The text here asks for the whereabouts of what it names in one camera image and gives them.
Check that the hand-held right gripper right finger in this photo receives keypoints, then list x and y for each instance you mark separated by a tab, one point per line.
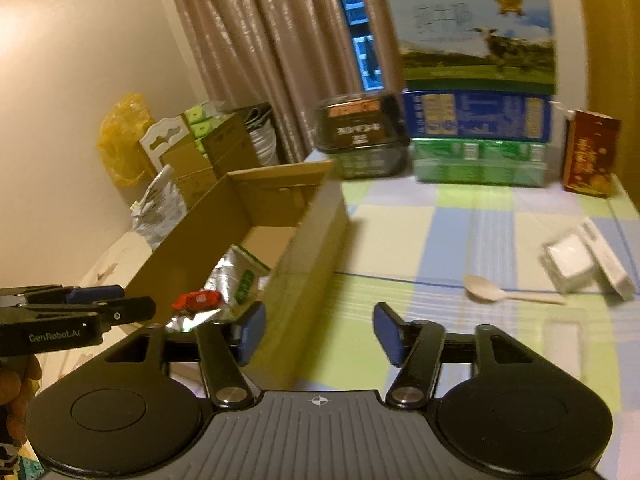
387	332

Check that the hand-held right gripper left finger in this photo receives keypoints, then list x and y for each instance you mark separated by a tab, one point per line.
252	330

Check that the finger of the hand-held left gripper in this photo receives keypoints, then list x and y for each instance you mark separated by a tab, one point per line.
95	293
130	309

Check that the green white medicine box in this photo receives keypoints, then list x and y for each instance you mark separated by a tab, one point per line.
250	275

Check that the red candy packet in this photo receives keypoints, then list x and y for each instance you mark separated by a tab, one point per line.
197	300

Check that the silver foil pouch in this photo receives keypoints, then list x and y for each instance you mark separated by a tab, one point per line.
225	270

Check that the beige plastic spoon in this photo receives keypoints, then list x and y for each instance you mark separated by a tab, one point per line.
480	286

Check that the clear plastic case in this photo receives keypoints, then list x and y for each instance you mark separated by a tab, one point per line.
565	350

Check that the white sachet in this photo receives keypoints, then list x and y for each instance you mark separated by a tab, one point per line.
570	260

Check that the checkered cloth covered desktop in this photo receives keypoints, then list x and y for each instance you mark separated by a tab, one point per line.
450	240

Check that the person's left hand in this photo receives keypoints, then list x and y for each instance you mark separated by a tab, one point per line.
17	385

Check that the crumpled white plastic bag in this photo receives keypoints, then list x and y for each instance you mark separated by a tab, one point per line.
160	205

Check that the yellow plastic bag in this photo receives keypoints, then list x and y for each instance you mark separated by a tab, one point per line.
122	140

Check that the white cardboard hanger piece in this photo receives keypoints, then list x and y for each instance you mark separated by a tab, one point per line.
162	140

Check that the dark green pack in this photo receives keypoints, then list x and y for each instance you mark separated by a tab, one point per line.
370	165

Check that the brown cardboard storage box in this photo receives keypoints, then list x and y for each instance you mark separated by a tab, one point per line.
225	152

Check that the green carton pack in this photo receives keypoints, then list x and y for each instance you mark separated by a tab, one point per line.
475	162

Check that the black white striped bag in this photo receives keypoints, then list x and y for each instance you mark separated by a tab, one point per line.
262	135

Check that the stack of light green boxes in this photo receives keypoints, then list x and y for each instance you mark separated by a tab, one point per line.
202	120

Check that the black tissue package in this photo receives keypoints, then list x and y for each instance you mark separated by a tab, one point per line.
360	122

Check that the blue carton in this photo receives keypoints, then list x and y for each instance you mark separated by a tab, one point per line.
475	115

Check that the red gift box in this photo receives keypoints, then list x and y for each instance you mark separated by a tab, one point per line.
590	155

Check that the beige curtain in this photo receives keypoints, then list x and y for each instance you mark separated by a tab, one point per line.
260	40

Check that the cow print milk carton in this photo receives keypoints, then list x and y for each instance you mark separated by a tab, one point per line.
470	35

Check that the window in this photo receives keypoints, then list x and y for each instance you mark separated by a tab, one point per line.
357	20

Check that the golden curtain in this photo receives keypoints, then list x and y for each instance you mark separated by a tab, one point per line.
605	35

